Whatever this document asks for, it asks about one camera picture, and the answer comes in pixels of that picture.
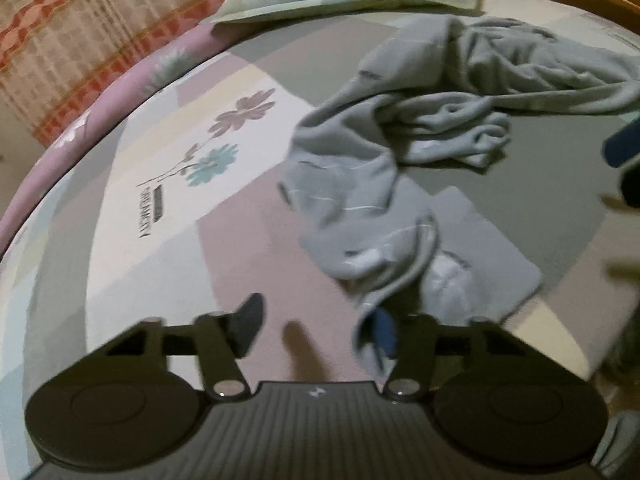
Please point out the red patterned curtain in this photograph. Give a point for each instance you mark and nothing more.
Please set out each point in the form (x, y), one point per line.
(75, 20)

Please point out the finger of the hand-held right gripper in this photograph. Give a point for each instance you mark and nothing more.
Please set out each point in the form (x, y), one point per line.
(622, 145)

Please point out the patchwork floral bed sheet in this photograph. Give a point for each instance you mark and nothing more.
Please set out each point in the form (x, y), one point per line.
(150, 260)

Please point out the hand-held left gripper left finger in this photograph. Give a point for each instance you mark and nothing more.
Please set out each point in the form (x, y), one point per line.
(248, 325)

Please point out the purple floral quilt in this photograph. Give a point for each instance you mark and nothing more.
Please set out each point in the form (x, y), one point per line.
(135, 80)

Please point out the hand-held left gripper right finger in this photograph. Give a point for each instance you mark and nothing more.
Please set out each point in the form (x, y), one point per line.
(387, 332)

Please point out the pale green blanket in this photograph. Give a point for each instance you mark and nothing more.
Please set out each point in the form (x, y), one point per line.
(620, 435)

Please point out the grey striped pants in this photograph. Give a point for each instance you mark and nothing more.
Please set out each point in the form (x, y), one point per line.
(350, 200)

